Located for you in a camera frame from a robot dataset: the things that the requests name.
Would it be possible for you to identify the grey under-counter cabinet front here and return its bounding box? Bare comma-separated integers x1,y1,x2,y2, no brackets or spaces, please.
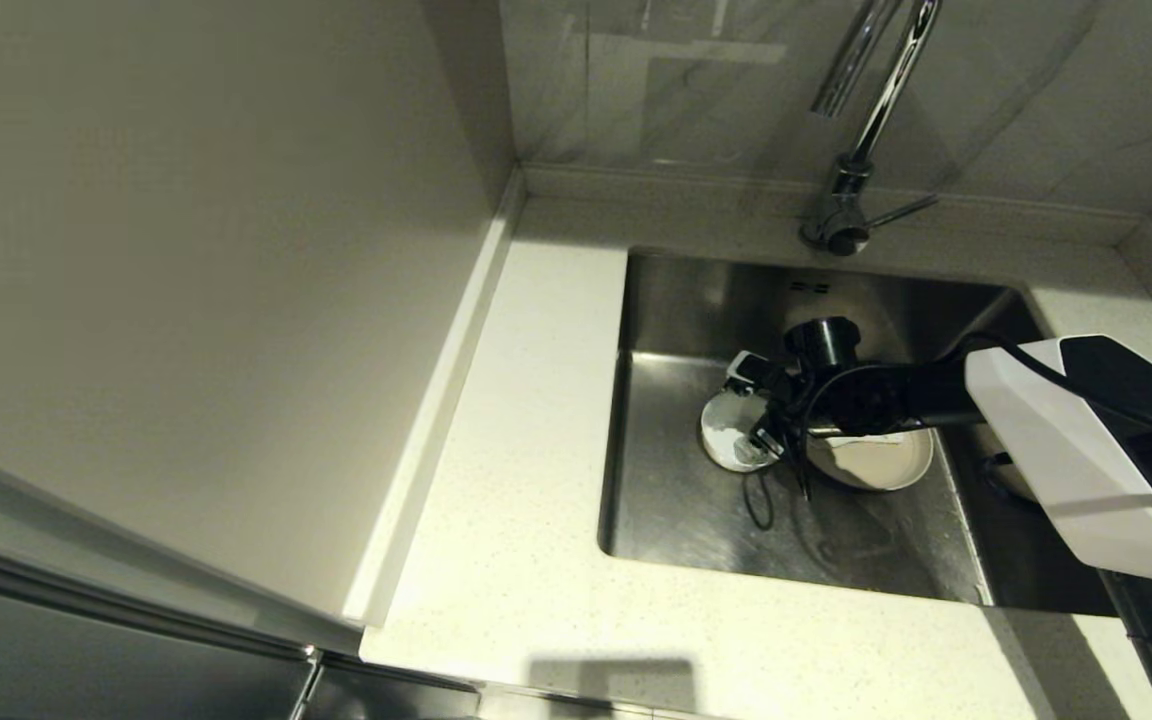
296,655,482,720

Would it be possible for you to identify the chrome kitchen faucet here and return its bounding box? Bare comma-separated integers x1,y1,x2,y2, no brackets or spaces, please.
799,0,944,257

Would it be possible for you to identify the beige round plate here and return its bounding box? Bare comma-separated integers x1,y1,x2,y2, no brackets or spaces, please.
804,428,935,492

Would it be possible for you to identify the beige tall cabinet side panel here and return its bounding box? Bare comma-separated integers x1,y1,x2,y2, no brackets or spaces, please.
0,0,527,656

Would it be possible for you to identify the white black wrist camera box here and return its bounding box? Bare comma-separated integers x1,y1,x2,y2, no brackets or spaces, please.
724,350,777,396

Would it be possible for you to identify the white bowl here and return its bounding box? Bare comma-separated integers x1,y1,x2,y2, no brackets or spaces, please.
700,390,787,473

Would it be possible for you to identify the grey tall cabinet door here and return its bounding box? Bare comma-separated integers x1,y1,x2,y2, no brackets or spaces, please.
0,530,322,720

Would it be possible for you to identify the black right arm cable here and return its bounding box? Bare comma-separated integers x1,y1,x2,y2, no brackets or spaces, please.
742,332,1152,531

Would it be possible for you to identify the stainless steel sink basin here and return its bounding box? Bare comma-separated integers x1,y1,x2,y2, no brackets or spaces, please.
596,248,1122,616

